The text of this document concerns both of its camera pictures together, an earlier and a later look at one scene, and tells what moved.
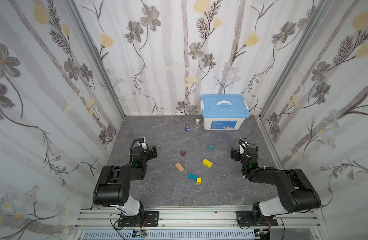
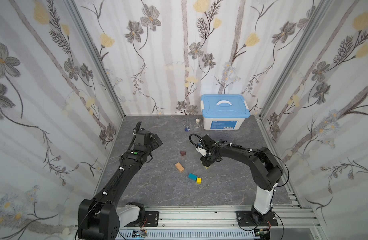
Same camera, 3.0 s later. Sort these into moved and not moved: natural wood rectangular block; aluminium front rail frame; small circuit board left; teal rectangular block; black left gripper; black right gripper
Moved: black left gripper; black right gripper
Not moved: aluminium front rail frame; small circuit board left; natural wood rectangular block; teal rectangular block
